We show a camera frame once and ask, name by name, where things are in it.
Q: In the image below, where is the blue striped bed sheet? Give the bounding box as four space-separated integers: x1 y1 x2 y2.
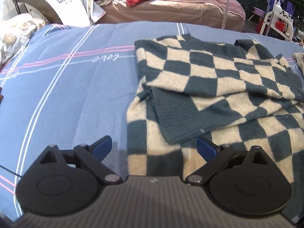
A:
1 22 301 220

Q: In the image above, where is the white David B machine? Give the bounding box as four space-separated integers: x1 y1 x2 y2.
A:
12 0 91 27

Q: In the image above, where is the cream dotted small garment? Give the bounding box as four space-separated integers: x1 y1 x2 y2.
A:
293 52 304 74

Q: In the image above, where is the floral beige pillow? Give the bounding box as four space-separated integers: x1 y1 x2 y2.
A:
1 13 46 69

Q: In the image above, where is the brown covered massage bed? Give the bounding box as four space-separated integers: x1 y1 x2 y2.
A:
97 0 246 32

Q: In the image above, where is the green cream checkered sweater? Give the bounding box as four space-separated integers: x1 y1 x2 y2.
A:
126 34 303 218

